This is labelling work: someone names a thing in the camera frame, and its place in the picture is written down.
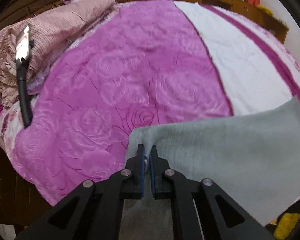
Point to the pink checked folded quilt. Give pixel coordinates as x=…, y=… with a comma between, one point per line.
x=52, y=32

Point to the yellow cloth on floor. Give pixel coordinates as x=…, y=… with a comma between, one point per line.
x=285, y=225

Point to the purple floral bedspread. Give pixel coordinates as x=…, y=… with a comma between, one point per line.
x=149, y=63

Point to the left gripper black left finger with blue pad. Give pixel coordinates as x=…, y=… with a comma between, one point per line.
x=93, y=210

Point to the yellow object on cabinet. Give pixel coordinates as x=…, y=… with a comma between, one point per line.
x=265, y=9

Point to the smartphone on holder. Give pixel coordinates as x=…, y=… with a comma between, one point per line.
x=22, y=46

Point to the grey pants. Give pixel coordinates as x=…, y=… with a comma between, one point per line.
x=255, y=158

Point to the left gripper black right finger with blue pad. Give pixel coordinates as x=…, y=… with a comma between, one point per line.
x=201, y=209

